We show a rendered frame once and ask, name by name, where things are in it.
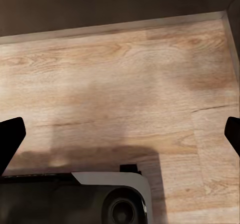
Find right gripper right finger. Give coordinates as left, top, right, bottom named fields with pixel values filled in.
left=224, top=117, right=240, bottom=156

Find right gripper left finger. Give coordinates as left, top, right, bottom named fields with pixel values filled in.
left=0, top=117, right=26, bottom=176

